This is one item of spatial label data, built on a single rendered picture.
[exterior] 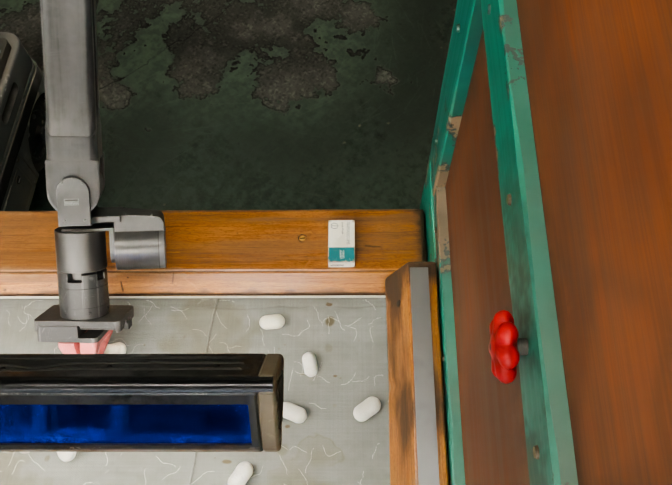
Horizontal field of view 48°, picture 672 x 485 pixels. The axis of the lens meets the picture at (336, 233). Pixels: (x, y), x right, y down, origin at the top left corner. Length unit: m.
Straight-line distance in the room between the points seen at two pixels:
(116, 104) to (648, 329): 1.91
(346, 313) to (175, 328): 0.22
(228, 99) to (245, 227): 1.09
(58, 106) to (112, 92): 1.28
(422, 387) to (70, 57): 0.52
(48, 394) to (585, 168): 0.43
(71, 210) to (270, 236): 0.27
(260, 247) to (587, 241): 0.67
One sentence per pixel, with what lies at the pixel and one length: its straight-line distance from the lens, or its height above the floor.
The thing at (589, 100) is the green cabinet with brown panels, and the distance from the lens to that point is 0.39.
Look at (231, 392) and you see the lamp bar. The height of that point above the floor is 1.11.
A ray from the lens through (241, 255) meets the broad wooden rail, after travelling 1.00.
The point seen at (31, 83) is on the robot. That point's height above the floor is 0.25.
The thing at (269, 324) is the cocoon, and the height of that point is 0.76.
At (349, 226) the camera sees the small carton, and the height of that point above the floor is 0.78.
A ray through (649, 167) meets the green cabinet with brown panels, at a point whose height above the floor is 1.42.
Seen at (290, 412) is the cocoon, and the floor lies 0.76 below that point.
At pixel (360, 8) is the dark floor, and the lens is 2.25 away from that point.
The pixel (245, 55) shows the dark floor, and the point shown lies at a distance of 2.16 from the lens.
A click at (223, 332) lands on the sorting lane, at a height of 0.74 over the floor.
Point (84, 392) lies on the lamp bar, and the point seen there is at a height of 1.11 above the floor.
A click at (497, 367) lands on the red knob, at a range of 0.46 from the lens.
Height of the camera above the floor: 1.68
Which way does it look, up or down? 65 degrees down
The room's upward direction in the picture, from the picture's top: 2 degrees counter-clockwise
